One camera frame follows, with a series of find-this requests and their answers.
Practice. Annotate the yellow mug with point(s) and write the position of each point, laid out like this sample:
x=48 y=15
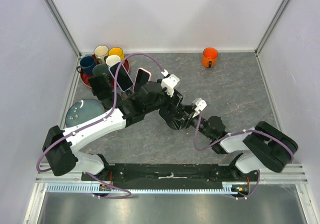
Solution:
x=117 y=51

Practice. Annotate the cream mug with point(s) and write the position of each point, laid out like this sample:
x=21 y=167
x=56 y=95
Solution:
x=101 y=53

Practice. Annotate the black round-base phone stand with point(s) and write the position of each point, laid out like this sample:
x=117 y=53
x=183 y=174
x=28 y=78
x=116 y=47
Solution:
x=174 y=116

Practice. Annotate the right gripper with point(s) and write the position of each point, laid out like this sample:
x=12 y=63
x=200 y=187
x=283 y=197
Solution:
x=189 y=109

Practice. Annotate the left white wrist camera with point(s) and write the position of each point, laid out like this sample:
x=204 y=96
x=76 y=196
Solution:
x=170 y=81

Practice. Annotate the red round tray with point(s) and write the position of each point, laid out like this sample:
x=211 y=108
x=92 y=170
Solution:
x=85 y=77

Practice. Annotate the wooden round-base phone stand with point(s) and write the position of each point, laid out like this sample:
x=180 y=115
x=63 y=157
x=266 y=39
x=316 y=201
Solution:
x=124 y=95

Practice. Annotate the white mug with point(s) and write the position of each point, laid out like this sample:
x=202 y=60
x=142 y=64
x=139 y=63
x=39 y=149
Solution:
x=112 y=60

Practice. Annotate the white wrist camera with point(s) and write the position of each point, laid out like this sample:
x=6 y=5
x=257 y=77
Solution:
x=198 y=106
x=170 y=81

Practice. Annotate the grey slotted cable duct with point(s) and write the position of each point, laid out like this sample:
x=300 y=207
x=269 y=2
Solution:
x=97 y=188

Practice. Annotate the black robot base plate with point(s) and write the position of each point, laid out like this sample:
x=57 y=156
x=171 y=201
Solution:
x=174 y=176

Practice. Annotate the black round-base left stand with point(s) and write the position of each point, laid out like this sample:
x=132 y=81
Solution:
x=108 y=103

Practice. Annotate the blue mug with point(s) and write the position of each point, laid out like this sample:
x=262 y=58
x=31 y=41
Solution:
x=87 y=64

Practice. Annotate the phone in pink case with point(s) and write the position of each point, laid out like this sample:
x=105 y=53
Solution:
x=142 y=77

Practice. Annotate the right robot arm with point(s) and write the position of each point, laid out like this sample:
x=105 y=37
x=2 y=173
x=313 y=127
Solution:
x=269 y=147

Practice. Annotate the dark green mug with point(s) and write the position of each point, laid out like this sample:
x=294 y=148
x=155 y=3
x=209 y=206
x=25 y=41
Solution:
x=100 y=70

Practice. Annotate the black phone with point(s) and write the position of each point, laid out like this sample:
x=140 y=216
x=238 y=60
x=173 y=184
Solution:
x=100 y=87
x=175 y=103

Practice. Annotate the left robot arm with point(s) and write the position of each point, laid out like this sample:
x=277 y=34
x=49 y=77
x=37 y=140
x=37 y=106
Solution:
x=62 y=147

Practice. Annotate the orange mug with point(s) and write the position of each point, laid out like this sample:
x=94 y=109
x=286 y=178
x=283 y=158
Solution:
x=209 y=57

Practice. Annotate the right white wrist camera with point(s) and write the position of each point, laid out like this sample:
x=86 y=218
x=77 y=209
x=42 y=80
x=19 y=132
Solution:
x=198 y=106

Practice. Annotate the phone in purple case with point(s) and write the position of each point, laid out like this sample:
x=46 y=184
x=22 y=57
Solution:
x=124 y=81

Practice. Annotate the blue ceramic plate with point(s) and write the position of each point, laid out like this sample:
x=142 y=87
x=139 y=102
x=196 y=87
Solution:
x=83 y=111

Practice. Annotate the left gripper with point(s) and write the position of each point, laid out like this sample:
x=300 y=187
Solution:
x=169 y=103

